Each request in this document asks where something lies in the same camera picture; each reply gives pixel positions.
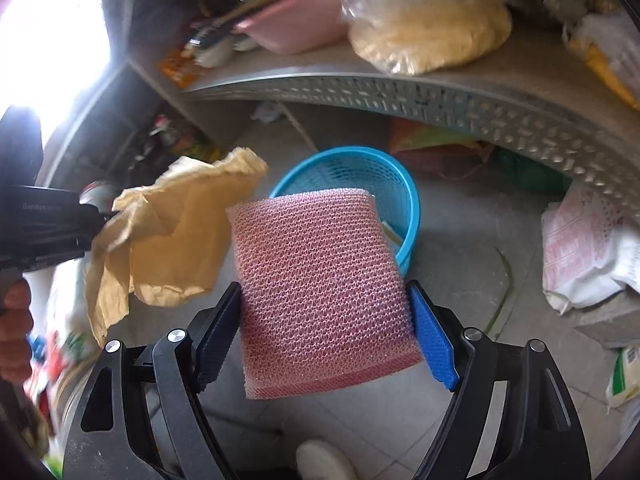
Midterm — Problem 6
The blue plastic waste basket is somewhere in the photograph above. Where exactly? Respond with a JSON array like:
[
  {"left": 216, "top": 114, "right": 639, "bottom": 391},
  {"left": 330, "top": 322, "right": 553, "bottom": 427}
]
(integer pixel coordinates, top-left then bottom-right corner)
[{"left": 271, "top": 146, "right": 421, "bottom": 275}]

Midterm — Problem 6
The pink mesh scouring pad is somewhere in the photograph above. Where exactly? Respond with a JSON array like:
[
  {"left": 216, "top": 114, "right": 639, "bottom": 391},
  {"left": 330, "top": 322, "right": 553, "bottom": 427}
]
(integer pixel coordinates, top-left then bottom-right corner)
[{"left": 228, "top": 188, "right": 422, "bottom": 400}]

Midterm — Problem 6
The white printed sack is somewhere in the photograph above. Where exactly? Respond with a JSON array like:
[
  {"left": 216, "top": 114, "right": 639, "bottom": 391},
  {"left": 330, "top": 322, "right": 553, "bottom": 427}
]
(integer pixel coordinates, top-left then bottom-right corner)
[{"left": 541, "top": 182, "right": 639, "bottom": 314}]

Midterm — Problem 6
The clear bag of yellow grain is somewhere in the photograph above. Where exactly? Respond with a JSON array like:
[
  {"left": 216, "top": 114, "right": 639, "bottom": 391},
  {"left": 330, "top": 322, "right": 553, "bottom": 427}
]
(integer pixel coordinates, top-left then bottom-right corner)
[{"left": 342, "top": 0, "right": 512, "bottom": 76}]

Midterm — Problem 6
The white shoe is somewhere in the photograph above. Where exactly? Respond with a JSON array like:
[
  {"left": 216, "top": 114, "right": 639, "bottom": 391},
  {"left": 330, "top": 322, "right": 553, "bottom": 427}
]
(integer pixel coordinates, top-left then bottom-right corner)
[{"left": 295, "top": 440, "right": 358, "bottom": 480}]

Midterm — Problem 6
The person left hand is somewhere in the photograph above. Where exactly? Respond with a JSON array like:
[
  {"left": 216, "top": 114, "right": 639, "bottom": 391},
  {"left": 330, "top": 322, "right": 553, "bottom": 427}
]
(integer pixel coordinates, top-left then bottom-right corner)
[{"left": 0, "top": 278, "right": 34, "bottom": 385}]

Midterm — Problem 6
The metal perforated shelf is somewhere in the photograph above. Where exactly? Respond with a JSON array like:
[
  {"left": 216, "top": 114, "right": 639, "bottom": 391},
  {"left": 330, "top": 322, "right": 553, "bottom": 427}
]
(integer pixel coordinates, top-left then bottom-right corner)
[{"left": 127, "top": 8, "right": 640, "bottom": 221}]

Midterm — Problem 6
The brown paper bag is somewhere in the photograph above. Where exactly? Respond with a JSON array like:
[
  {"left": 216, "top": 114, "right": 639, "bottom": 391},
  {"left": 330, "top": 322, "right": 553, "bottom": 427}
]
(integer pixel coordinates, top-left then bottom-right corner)
[{"left": 85, "top": 148, "right": 268, "bottom": 344}]

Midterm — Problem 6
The white pink plastic bag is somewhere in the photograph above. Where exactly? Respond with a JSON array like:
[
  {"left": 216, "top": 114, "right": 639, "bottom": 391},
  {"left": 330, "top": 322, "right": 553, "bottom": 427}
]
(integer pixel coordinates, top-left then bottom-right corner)
[{"left": 563, "top": 11, "right": 639, "bottom": 110}]

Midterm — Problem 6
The pink plastic basin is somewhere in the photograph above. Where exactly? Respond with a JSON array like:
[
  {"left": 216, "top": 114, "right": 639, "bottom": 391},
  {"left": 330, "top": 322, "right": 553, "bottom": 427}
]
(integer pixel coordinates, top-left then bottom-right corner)
[{"left": 233, "top": 0, "right": 347, "bottom": 55}]

